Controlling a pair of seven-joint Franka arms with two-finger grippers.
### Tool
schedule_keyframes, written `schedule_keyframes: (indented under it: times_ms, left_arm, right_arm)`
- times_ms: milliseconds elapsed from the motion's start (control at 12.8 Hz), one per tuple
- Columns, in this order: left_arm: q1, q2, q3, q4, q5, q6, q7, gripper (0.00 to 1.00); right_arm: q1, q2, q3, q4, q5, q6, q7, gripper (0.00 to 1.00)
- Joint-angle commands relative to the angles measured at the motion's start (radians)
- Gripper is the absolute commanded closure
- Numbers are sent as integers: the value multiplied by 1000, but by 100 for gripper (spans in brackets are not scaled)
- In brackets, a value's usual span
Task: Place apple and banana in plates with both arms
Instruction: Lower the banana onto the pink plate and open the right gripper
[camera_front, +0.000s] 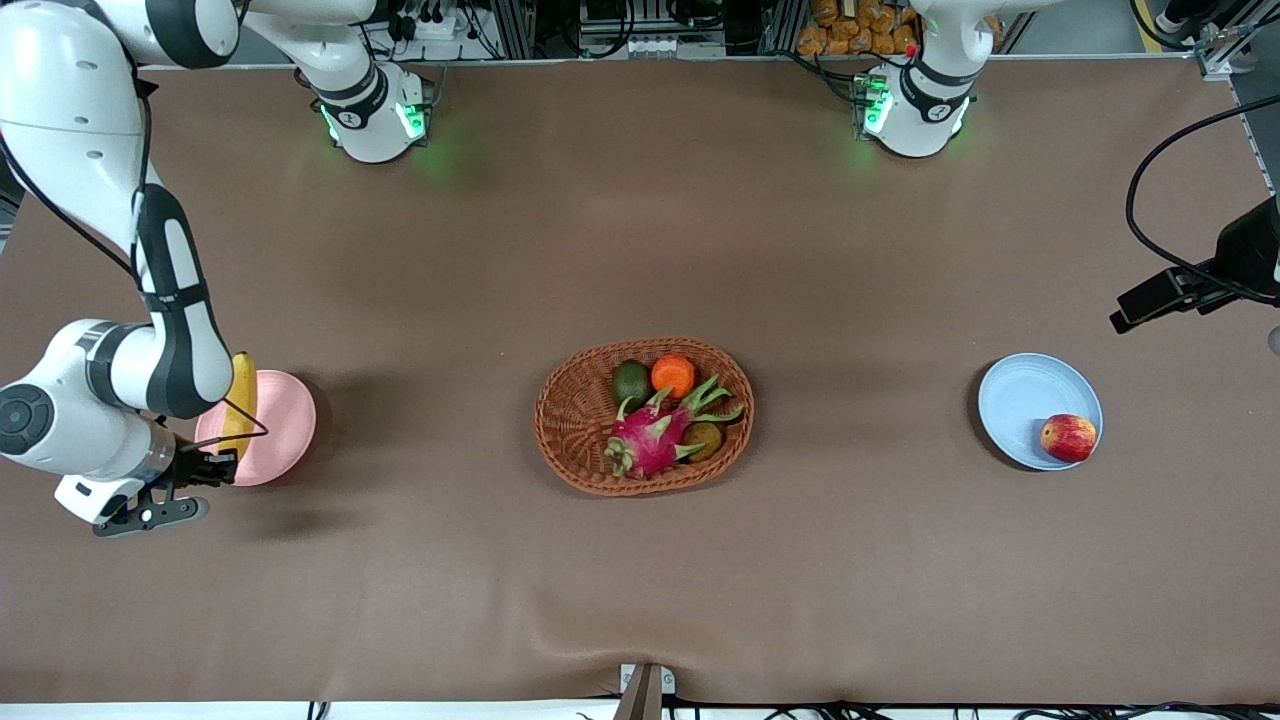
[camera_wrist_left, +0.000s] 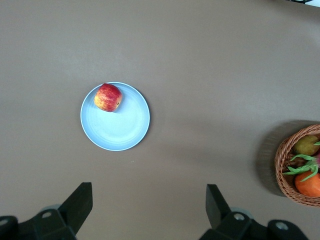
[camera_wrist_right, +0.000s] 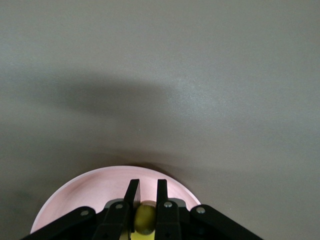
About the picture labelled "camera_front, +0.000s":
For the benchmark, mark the pink dragon fruit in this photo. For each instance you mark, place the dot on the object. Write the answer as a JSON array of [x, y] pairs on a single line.
[[645, 440]]

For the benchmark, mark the pink round plate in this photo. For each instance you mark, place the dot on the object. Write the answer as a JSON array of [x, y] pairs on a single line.
[[285, 430]]

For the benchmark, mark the metal table clamp bracket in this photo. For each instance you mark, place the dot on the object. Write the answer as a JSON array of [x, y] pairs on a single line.
[[645, 690]]

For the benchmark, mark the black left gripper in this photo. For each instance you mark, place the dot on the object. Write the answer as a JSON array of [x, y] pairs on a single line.
[[1246, 248]]

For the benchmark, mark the yellow banana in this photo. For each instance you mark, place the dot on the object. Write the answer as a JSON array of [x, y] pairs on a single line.
[[242, 395]]

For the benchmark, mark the orange snack packets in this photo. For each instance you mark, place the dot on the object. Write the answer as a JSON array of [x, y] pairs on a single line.
[[840, 30]]

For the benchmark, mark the brown kiwi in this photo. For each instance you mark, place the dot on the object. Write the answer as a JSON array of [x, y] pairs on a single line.
[[702, 442]]

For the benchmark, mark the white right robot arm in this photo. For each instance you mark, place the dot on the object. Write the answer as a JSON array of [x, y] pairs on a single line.
[[70, 100]]

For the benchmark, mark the orange tangerine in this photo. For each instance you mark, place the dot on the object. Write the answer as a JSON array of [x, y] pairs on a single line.
[[673, 377]]

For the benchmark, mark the white sneaker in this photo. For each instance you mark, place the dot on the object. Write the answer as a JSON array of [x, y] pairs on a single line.
[[1172, 19]]

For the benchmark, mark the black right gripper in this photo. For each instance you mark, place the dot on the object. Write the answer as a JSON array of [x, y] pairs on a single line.
[[193, 467]]

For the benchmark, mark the brown table mat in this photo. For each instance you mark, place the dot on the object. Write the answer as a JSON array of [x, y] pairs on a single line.
[[640, 580]]

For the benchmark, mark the dark green avocado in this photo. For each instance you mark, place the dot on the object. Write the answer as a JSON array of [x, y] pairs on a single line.
[[630, 382]]

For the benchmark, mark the red apple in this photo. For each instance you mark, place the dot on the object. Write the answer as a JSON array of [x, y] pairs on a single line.
[[1068, 438]]

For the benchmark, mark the brown wicker basket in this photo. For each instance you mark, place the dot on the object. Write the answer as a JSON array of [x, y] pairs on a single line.
[[575, 420]]

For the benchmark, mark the grey control box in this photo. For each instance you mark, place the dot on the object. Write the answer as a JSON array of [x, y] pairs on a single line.
[[650, 30]]

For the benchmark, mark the white power strip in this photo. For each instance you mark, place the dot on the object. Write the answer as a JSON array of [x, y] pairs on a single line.
[[440, 25]]

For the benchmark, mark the light blue round plate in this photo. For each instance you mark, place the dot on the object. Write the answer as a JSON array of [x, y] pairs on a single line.
[[1020, 400]]

